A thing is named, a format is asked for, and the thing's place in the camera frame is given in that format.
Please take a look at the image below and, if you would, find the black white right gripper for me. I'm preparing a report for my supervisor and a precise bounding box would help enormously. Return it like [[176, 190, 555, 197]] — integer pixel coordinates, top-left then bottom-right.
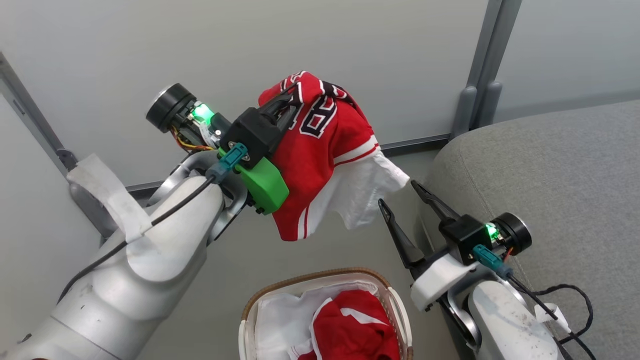
[[377, 180, 532, 312]]

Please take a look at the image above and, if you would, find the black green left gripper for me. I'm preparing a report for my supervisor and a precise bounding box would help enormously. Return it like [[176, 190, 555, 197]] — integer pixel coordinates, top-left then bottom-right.
[[146, 82, 304, 216]]

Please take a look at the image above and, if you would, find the red white sports jersey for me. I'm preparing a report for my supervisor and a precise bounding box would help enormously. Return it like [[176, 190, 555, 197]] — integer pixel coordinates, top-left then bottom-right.
[[257, 71, 411, 242]]

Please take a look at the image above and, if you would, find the white laundry basket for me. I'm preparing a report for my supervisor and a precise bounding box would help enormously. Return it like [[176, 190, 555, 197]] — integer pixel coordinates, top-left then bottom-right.
[[238, 267, 414, 360]]

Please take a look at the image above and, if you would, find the red garment white stripe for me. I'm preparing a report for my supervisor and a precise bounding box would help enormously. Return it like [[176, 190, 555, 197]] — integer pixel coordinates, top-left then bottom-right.
[[287, 289, 401, 360]]

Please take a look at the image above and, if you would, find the grey fabric sofa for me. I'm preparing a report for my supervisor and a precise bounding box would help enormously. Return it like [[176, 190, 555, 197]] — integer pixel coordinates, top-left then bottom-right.
[[417, 100, 640, 360]]

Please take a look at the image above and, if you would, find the white tape strip small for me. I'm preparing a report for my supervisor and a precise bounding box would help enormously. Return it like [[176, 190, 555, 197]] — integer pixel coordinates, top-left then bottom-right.
[[534, 302, 571, 333]]

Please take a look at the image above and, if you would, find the white tape strip large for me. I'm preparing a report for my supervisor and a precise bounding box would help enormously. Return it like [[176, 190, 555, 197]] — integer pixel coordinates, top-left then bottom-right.
[[66, 154, 153, 243]]

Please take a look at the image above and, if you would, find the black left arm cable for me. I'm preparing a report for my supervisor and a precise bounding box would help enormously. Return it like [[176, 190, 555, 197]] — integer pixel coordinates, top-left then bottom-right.
[[57, 142, 248, 303]]

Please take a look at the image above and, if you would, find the grey metal partition floor rail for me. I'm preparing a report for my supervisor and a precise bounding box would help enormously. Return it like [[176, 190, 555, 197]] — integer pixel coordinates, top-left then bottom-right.
[[125, 132, 452, 194]]

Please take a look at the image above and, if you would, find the grey metal double partition post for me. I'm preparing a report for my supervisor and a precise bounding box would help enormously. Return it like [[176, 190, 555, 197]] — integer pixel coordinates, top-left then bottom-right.
[[450, 0, 523, 141]]

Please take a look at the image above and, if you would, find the grey metal partition foot bracket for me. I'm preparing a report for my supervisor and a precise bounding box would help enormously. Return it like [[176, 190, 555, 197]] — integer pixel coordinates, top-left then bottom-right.
[[69, 180, 121, 238]]

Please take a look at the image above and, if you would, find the grey metal partition corner post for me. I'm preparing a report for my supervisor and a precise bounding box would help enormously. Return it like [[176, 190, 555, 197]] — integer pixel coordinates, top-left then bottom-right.
[[0, 52, 78, 176]]

